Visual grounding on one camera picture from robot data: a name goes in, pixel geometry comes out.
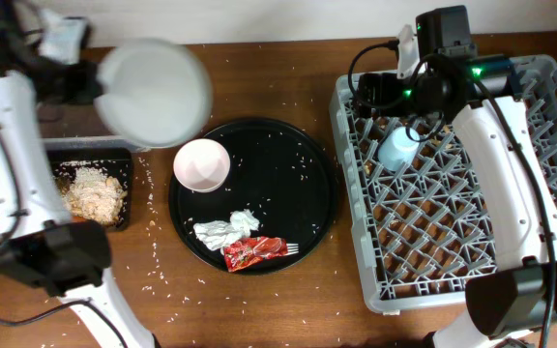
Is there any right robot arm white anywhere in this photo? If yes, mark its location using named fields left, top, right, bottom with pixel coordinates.
left=347, top=5, right=557, bottom=347

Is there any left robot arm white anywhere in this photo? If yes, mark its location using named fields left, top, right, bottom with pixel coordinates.
left=0, top=1, right=158, bottom=347

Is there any grey dishwasher rack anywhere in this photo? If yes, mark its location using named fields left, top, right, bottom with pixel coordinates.
left=330, top=55, right=557, bottom=314

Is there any pink bowl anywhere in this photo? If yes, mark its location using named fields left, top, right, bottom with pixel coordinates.
left=173, top=138, right=231, bottom=193

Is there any white plastic fork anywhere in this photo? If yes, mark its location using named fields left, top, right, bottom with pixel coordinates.
left=286, top=244, right=299, bottom=255

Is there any black rectangular tray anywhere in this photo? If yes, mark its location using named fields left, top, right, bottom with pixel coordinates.
left=47, top=148, right=133, bottom=231

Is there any oats and nuts food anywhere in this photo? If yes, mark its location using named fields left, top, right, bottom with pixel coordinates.
left=56, top=167, right=128, bottom=226

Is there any red snack wrapper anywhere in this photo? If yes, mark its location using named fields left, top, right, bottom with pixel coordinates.
left=223, top=237, right=288, bottom=273

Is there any round black tray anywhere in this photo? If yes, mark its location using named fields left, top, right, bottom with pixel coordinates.
left=168, top=118, right=337, bottom=276

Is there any grey plate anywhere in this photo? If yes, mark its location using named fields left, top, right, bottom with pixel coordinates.
left=94, top=39, right=213, bottom=148

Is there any light blue plastic cup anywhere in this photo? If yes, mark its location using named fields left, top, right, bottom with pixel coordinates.
left=377, top=127, right=420, bottom=172

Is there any crumpled white tissue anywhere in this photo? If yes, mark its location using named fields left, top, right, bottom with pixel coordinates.
left=193, top=210, right=260, bottom=251

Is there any clear plastic bin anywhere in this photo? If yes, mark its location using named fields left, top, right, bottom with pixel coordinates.
left=39, top=103, right=152, bottom=154

